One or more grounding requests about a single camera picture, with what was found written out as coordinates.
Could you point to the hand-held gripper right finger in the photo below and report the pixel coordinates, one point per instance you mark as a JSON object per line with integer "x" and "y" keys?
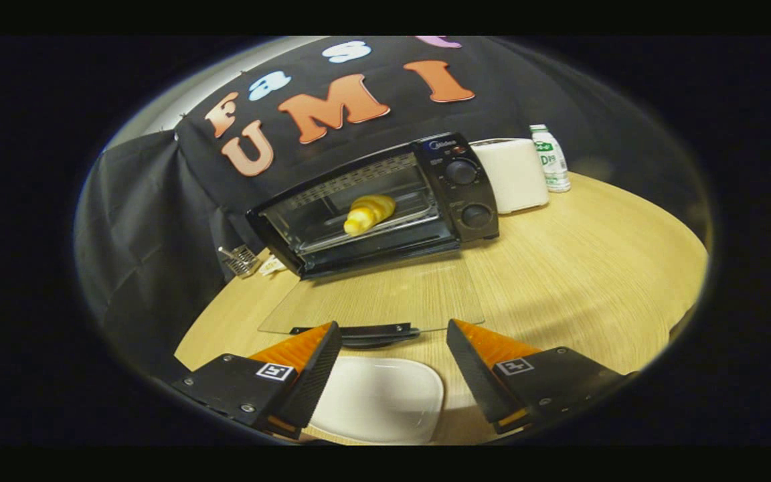
{"x": 479, "y": 381}

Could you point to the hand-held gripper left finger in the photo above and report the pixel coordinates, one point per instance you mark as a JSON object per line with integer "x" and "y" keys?
{"x": 312, "y": 381}

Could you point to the yellow croissant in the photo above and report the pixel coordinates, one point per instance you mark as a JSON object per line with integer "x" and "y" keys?
{"x": 369, "y": 213}

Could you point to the black toaster oven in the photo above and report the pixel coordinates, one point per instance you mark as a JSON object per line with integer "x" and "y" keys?
{"x": 466, "y": 194}

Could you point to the white bread toaster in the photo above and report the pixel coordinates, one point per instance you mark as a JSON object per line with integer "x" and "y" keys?
{"x": 512, "y": 177}

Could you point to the white plate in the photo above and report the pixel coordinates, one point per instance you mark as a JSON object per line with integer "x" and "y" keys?
{"x": 379, "y": 402}

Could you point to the small white dish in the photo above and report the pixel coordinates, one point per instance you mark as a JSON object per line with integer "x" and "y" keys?
{"x": 270, "y": 266}

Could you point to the white green-label bottle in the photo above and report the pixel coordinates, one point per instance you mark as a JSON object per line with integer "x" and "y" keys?
{"x": 551, "y": 164}

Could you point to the black backdrop cloth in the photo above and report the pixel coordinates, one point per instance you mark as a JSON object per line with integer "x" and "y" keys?
{"x": 138, "y": 221}

